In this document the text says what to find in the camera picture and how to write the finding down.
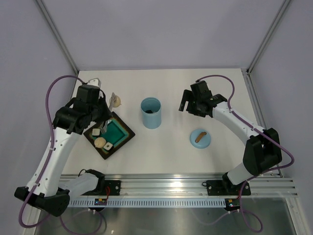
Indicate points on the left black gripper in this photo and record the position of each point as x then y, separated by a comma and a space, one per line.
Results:
107, 113

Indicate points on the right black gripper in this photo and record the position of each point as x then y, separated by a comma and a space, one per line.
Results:
187, 96

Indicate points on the blue cylindrical lunch box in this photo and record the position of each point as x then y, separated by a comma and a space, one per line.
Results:
151, 121

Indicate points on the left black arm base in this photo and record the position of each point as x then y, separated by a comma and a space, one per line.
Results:
104, 186

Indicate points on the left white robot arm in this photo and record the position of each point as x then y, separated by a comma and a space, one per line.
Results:
44, 191

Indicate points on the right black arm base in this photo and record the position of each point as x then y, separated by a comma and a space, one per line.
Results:
220, 186

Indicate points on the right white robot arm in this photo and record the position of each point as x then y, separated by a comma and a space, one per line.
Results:
261, 145

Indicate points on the black teal square plate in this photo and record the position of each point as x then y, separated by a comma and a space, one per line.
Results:
118, 134

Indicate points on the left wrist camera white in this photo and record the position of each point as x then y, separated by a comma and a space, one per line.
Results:
95, 82

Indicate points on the blue lid with wooden handle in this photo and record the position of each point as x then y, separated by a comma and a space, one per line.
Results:
200, 138

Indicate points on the aluminium rail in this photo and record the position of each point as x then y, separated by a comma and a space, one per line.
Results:
190, 185

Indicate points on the white slotted cable duct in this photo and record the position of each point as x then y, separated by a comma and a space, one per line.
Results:
148, 203

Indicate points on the left aluminium frame post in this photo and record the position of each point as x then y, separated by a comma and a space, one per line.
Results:
56, 34

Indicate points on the aluminium frame post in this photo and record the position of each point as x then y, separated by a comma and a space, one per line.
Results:
56, 34
269, 34

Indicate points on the right aluminium frame post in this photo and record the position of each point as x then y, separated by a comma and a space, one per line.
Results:
269, 34

